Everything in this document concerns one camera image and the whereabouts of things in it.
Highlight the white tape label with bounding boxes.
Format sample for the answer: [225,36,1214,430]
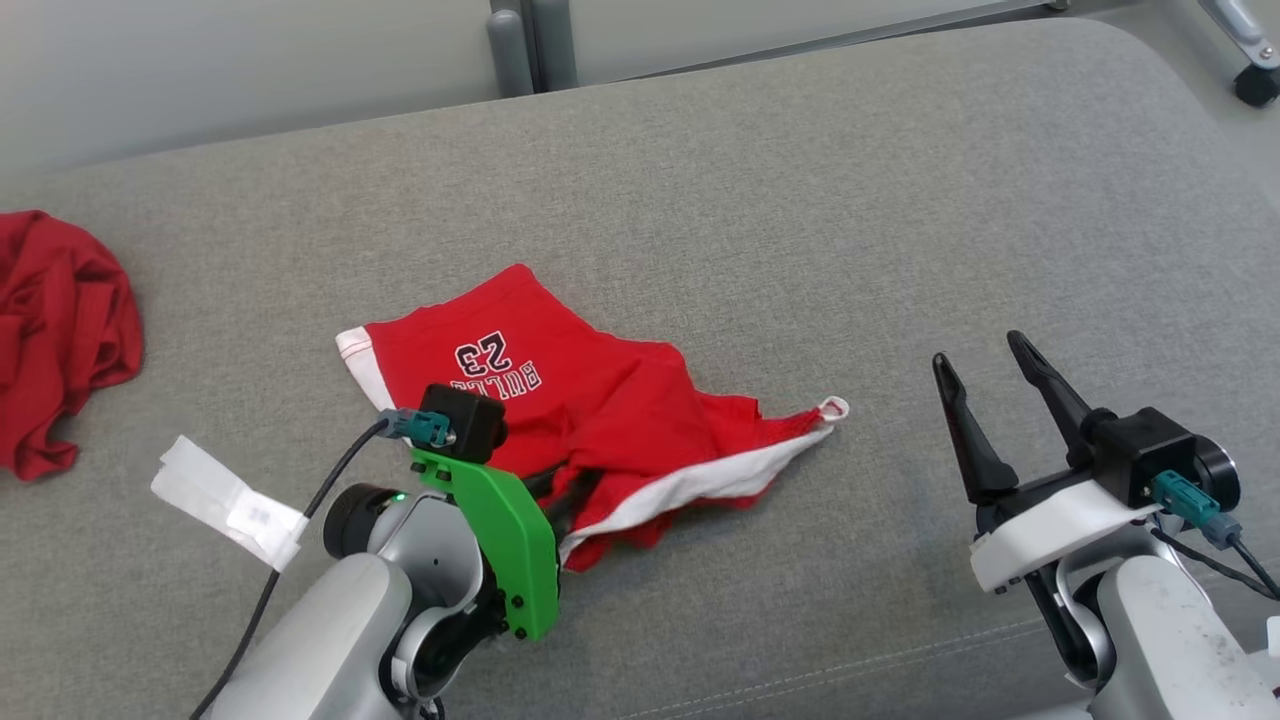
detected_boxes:
[150,435,309,573]

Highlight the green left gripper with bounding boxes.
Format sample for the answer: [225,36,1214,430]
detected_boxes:
[410,448,604,643]

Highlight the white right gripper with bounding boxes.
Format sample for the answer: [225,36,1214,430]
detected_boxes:
[932,329,1163,595]

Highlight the grey fabric sofa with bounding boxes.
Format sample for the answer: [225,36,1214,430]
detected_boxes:
[0,15,1280,720]

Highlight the black caster grey leg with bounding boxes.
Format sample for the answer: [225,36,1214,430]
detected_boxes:
[1198,0,1280,109]

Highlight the grey partition post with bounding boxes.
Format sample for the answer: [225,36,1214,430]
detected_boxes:
[486,0,583,99]

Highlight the red shorts white waistband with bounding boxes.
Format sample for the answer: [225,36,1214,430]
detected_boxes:
[335,263,851,573]

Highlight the red basketball jersey white sleeves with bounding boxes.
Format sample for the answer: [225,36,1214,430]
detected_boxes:
[0,210,144,483]

